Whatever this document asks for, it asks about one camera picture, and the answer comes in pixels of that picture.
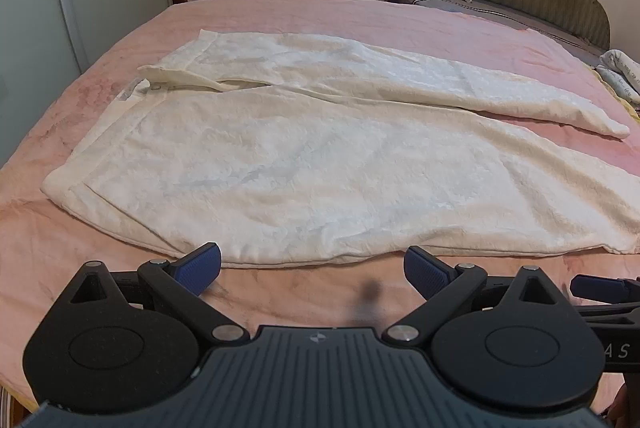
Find grey striped mattress sheet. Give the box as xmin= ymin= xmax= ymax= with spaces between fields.
xmin=387 ymin=0 xmax=605 ymax=66

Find cream white pants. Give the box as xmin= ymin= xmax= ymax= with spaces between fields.
xmin=42 ymin=31 xmax=639 ymax=267

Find patterned white pillow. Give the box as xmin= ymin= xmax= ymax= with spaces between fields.
xmin=596 ymin=49 xmax=640 ymax=107

